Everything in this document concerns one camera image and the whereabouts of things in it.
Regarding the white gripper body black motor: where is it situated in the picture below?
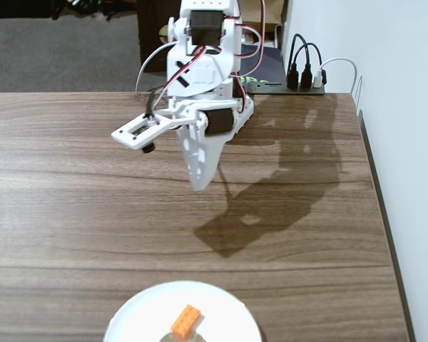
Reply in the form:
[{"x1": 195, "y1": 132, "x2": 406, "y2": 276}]
[{"x1": 167, "y1": 98, "x2": 239, "y2": 138}]

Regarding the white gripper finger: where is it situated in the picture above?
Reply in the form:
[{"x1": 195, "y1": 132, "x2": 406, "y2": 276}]
[
  {"x1": 193, "y1": 133, "x2": 226, "y2": 192},
  {"x1": 177, "y1": 123, "x2": 203, "y2": 190}
]

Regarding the orange lego block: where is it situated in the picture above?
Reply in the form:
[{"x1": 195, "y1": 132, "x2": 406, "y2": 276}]
[{"x1": 170, "y1": 304, "x2": 203, "y2": 338}]

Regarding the white round plate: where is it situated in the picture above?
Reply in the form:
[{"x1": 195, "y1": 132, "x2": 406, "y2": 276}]
[{"x1": 103, "y1": 280, "x2": 263, "y2": 342}]

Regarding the black power strip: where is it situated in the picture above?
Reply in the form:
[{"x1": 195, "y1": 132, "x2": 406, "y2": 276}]
[{"x1": 248, "y1": 81, "x2": 326, "y2": 96}]

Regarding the dark box green print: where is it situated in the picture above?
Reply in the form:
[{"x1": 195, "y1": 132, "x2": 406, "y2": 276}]
[{"x1": 240, "y1": 43, "x2": 287, "y2": 86}]

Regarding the dark brown cabinet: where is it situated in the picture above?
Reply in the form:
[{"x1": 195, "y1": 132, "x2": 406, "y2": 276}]
[{"x1": 136, "y1": 0, "x2": 183, "y2": 74}]

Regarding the brown paper bag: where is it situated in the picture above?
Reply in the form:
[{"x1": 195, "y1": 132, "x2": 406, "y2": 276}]
[{"x1": 240, "y1": 0, "x2": 285, "y2": 35}]

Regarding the black furniture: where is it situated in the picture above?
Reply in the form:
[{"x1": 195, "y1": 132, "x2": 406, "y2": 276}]
[{"x1": 0, "y1": 0, "x2": 138, "y2": 21}]

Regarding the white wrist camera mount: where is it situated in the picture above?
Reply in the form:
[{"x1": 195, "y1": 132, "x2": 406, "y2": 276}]
[{"x1": 110, "y1": 112, "x2": 181, "y2": 154}]

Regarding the black camera cable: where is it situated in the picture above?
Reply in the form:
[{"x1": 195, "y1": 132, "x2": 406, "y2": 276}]
[{"x1": 145, "y1": 90, "x2": 158, "y2": 120}]

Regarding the black plug with cable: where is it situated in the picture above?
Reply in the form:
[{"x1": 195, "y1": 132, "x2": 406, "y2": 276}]
[
  {"x1": 284, "y1": 33, "x2": 300, "y2": 89},
  {"x1": 292, "y1": 42, "x2": 324, "y2": 89}
]

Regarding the thin white cable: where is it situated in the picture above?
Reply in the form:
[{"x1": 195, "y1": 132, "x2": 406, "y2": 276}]
[{"x1": 135, "y1": 44, "x2": 172, "y2": 94}]

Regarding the red black servo wire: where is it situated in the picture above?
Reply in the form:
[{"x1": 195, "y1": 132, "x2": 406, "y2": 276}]
[{"x1": 235, "y1": 0, "x2": 268, "y2": 78}]

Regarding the white plug with cable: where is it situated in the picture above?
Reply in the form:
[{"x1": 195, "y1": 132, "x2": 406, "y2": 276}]
[{"x1": 313, "y1": 56, "x2": 360, "y2": 96}]

